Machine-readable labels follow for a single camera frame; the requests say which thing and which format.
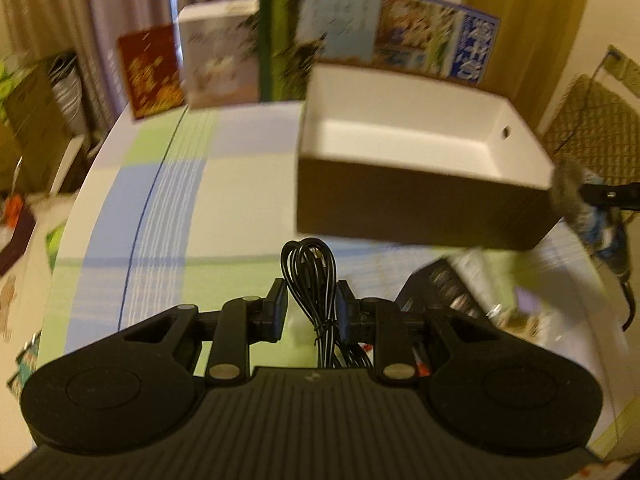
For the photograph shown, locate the red gift box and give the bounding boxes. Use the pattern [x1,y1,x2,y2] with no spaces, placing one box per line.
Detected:
[117,25,184,120]

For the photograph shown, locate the black cable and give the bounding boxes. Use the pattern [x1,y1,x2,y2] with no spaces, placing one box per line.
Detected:
[280,237,374,370]

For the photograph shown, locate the grey blue knitted sock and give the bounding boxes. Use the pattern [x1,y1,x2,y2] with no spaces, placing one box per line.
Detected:
[549,157,617,260]

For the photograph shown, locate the black product box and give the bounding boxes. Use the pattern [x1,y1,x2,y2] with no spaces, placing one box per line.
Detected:
[395,258,485,318]

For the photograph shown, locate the white humidifier box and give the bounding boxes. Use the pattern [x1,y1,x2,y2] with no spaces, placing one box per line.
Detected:
[177,0,259,108]

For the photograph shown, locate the green blue pure milk carton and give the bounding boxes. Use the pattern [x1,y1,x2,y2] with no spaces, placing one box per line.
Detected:
[256,0,382,102]

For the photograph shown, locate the brown cardboard box white inside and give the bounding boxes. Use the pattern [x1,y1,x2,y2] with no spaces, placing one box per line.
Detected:
[296,63,558,252]

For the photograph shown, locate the blue white milk carton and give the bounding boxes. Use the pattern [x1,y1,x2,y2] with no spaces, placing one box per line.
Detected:
[373,0,500,84]

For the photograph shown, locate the cardboard boxes on floor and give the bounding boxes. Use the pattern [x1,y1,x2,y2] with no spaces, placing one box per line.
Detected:
[1,50,91,193]

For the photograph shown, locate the checkered bed sheet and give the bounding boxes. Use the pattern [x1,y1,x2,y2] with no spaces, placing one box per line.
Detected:
[39,103,639,455]

